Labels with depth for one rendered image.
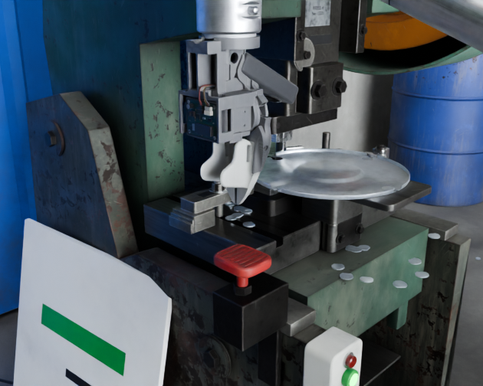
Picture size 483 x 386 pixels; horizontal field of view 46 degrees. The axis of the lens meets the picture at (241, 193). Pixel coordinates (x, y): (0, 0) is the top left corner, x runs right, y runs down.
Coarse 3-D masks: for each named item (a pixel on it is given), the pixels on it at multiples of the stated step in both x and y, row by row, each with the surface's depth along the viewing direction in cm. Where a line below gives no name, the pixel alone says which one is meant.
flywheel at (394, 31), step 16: (384, 16) 130; (400, 16) 126; (368, 32) 130; (384, 32) 127; (400, 32) 125; (416, 32) 122; (432, 32) 120; (368, 48) 131; (384, 48) 128; (400, 48) 126
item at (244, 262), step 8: (232, 248) 80; (240, 248) 80; (248, 248) 80; (216, 256) 78; (224, 256) 78; (232, 256) 78; (240, 256) 78; (248, 256) 77; (256, 256) 77; (264, 256) 77; (216, 264) 77; (224, 264) 76; (232, 264) 75; (240, 264) 75; (248, 264) 75; (256, 264) 75; (264, 264) 76; (232, 272) 75; (240, 272) 74; (248, 272) 74; (256, 272) 75; (240, 280) 78
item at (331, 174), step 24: (264, 168) 108; (288, 168) 108; (312, 168) 106; (336, 168) 106; (360, 168) 108; (384, 168) 108; (288, 192) 95; (312, 192) 95; (336, 192) 95; (360, 192) 95; (384, 192) 94
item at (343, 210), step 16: (400, 192) 96; (416, 192) 96; (304, 208) 106; (320, 208) 103; (336, 208) 101; (352, 208) 105; (384, 208) 91; (336, 224) 102; (352, 224) 106; (336, 240) 103; (352, 240) 107
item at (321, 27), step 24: (312, 0) 97; (336, 0) 102; (312, 24) 99; (336, 24) 104; (312, 48) 99; (336, 48) 106; (288, 72) 98; (312, 72) 98; (336, 72) 102; (312, 96) 99; (336, 96) 104
